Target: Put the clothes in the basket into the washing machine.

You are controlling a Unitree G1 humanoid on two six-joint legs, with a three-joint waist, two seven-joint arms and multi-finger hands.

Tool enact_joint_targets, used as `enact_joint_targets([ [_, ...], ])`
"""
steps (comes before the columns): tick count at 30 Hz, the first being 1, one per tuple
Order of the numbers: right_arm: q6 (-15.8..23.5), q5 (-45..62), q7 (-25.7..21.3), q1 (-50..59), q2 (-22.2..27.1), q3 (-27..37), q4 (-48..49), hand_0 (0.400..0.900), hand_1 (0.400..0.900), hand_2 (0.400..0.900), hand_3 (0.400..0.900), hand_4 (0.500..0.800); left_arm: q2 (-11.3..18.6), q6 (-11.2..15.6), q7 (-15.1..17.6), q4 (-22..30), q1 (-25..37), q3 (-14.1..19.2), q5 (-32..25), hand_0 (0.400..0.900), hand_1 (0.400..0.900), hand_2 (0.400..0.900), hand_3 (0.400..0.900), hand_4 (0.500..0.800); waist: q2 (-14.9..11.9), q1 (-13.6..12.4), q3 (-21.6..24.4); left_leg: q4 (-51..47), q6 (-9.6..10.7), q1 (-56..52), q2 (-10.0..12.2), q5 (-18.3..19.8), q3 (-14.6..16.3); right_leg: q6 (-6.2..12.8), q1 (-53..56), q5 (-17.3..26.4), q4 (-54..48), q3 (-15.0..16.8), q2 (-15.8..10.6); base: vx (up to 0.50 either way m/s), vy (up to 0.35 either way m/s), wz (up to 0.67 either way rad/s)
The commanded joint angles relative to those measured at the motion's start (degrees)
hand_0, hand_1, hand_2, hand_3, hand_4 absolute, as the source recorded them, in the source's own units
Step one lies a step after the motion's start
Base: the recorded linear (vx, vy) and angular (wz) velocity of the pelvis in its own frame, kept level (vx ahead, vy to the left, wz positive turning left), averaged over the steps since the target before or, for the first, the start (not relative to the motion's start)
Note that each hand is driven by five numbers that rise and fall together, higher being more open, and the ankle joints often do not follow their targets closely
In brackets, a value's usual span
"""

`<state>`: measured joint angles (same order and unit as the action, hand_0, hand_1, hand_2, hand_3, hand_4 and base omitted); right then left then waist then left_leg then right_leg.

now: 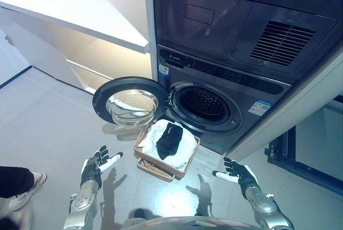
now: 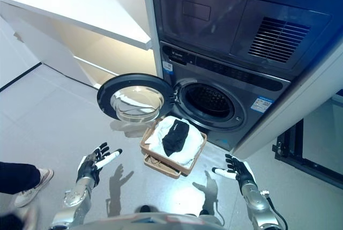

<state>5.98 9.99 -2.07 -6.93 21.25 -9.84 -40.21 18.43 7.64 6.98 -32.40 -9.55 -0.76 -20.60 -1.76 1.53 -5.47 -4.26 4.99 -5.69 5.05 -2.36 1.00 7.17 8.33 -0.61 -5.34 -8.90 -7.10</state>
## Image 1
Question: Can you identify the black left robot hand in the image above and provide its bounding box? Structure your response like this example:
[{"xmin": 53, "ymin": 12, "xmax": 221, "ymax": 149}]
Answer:
[{"xmin": 81, "ymin": 145, "xmax": 124, "ymax": 187}]

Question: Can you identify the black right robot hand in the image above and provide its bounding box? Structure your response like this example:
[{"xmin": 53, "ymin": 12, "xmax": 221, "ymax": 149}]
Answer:
[{"xmin": 212, "ymin": 157, "xmax": 260, "ymax": 192}]

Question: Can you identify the black garment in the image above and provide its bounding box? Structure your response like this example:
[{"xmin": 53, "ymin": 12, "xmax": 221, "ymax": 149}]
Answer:
[{"xmin": 155, "ymin": 122, "xmax": 184, "ymax": 161}]

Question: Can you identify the woven tan laundry basket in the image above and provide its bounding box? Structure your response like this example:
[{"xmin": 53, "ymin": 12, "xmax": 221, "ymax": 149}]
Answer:
[{"xmin": 133, "ymin": 119, "xmax": 201, "ymax": 183}]

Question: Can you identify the round washing machine door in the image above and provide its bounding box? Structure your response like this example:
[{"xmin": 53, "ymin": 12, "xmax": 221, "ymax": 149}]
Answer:
[{"xmin": 92, "ymin": 76, "xmax": 168, "ymax": 129}]

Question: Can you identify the grey front-load washing machine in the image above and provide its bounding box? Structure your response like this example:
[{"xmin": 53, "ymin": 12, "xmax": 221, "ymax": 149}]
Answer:
[{"xmin": 156, "ymin": 44, "xmax": 293, "ymax": 155}]

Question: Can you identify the white garment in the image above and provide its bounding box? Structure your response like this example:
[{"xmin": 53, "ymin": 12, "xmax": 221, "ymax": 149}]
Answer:
[{"xmin": 138, "ymin": 119, "xmax": 198, "ymax": 172}]

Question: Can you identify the blue energy label sticker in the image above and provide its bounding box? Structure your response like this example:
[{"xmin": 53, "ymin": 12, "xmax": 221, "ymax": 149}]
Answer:
[{"xmin": 248, "ymin": 100, "xmax": 274, "ymax": 117}]

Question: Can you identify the beige sneaker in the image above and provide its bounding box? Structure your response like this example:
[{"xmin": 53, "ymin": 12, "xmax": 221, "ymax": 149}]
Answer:
[{"xmin": 8, "ymin": 171, "xmax": 48, "ymax": 212}]

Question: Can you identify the white cabinet side panel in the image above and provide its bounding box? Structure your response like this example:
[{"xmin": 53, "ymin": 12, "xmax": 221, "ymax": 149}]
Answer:
[
  {"xmin": 227, "ymin": 51, "xmax": 343, "ymax": 162},
  {"xmin": 143, "ymin": 0, "xmax": 159, "ymax": 81}
]

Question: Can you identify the silver robot torso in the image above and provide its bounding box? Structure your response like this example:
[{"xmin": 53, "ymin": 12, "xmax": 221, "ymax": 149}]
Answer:
[{"xmin": 128, "ymin": 215, "xmax": 259, "ymax": 230}]

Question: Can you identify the black trouser leg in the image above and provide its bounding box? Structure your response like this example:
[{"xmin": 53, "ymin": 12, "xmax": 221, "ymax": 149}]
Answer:
[{"xmin": 0, "ymin": 166, "xmax": 35, "ymax": 199}]

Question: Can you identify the white counter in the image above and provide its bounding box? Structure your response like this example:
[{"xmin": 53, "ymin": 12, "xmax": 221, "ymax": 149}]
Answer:
[{"xmin": 0, "ymin": 0, "xmax": 150, "ymax": 54}]

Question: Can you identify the grey stacked dryer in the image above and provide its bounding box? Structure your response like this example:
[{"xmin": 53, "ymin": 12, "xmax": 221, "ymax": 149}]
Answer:
[{"xmin": 152, "ymin": 0, "xmax": 343, "ymax": 75}]

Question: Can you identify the black sliding door frame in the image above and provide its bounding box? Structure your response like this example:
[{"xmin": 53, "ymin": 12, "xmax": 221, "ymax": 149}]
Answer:
[{"xmin": 264, "ymin": 100, "xmax": 343, "ymax": 196}]

